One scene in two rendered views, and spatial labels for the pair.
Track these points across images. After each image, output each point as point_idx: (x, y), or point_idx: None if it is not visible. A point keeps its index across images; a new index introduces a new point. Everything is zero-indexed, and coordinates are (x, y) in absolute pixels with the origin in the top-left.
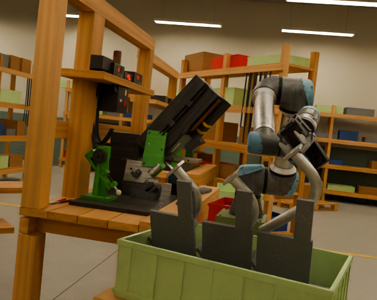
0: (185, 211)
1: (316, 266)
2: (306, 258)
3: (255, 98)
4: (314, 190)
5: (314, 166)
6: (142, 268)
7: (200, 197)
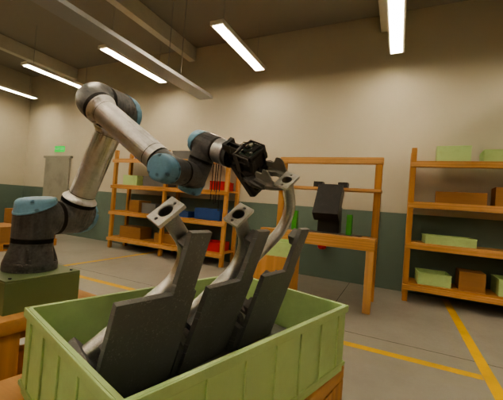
0: (189, 282)
1: None
2: (286, 286)
3: (103, 107)
4: (291, 218)
5: (254, 194)
6: None
7: None
